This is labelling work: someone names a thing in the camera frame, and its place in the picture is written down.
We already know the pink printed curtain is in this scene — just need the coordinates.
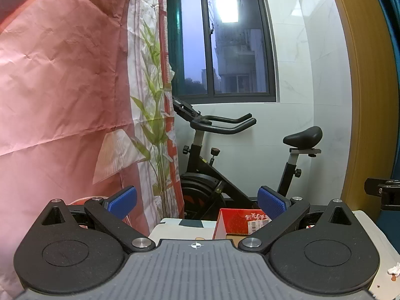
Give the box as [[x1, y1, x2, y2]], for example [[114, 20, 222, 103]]
[[0, 0, 186, 297]]

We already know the dark framed window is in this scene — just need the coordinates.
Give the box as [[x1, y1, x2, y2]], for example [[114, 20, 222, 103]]
[[161, 0, 277, 103]]

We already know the wooden door frame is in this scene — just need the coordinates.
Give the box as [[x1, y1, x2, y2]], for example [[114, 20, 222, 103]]
[[325, 0, 400, 211]]

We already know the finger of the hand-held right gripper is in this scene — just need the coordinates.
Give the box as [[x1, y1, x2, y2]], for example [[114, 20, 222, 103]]
[[364, 177, 400, 209]]

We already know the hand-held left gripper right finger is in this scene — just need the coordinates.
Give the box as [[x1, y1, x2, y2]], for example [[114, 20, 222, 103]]
[[238, 185, 356, 255]]

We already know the red strawberry print box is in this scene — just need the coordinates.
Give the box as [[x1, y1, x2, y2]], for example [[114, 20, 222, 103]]
[[212, 208, 313, 241]]

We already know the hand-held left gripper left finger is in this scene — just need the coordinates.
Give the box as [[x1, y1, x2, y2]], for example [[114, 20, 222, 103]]
[[40, 185, 156, 254]]

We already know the black exercise bike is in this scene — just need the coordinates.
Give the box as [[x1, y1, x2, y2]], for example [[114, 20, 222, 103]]
[[171, 97, 324, 221]]

